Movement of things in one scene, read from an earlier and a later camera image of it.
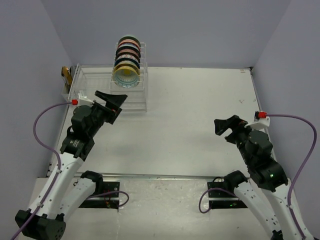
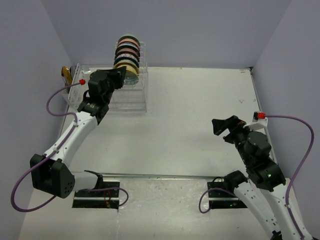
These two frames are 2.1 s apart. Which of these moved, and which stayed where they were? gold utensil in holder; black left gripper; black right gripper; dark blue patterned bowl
Moved: black left gripper
Stayed: black right gripper; gold utensil in holder; dark blue patterned bowl
